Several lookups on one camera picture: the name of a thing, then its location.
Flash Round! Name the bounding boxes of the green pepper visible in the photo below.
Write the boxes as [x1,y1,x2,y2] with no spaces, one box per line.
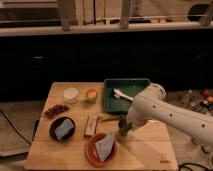
[119,119,132,133]

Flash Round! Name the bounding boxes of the black cable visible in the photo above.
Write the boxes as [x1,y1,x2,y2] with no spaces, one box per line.
[178,162,212,171]
[0,109,34,146]

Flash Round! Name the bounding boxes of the black bowl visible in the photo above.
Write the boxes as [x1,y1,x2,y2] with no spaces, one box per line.
[49,117,75,141]

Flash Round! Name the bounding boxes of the brown grape bunch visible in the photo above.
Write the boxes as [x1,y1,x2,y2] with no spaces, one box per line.
[44,104,69,118]

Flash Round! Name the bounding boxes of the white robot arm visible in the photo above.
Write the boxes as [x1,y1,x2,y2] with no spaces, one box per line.
[127,83,213,147]

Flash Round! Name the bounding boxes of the black cable right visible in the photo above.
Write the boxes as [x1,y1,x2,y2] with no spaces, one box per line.
[178,162,212,171]

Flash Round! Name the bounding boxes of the yellow handled utensil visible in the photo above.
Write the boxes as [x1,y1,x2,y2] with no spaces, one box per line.
[98,116,120,122]

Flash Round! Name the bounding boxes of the black cable left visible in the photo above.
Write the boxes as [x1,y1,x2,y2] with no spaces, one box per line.
[0,109,34,146]

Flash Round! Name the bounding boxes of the small metal cup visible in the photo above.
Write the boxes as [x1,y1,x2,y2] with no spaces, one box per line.
[118,119,131,136]

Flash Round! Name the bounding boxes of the blue cloth on orange plate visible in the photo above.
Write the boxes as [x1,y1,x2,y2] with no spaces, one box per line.
[95,132,115,162]

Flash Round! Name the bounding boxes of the blue cloth in black bowl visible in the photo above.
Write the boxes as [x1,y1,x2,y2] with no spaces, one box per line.
[55,119,74,141]

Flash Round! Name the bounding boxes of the white brush in tray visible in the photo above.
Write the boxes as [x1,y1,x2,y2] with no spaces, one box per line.
[113,88,133,101]

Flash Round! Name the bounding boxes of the green plastic tray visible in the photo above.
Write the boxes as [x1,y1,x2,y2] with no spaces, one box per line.
[104,78,150,114]

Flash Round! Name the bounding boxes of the orange plate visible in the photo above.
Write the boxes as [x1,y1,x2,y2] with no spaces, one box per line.
[84,133,117,168]

